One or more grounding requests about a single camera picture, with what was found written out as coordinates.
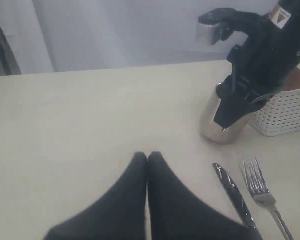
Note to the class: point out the silver table knife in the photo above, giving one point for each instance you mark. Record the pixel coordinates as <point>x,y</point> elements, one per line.
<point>235,196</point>

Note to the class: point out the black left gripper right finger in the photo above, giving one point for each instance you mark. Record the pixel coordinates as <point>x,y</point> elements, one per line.
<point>177,214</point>

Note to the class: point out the shiny metal cup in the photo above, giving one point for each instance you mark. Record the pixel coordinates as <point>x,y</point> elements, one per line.
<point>210,129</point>

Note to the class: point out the brown wooden plate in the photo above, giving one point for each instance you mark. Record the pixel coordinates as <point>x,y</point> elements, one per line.
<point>292,82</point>

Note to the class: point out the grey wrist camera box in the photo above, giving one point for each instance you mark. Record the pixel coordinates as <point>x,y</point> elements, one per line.
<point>220,23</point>

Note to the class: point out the silver metal fork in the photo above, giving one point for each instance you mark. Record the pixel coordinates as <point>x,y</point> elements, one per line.
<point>259,191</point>

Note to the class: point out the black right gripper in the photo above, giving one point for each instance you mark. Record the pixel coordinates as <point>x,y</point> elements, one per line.
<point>261,64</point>

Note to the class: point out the dark metal frame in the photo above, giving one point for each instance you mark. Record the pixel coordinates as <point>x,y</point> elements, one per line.
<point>0,45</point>

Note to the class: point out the white perforated plastic basket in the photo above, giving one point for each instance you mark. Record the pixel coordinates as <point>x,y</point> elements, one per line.
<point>280,116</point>

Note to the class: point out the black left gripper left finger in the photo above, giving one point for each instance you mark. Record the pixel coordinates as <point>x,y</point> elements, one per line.
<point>118,215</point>

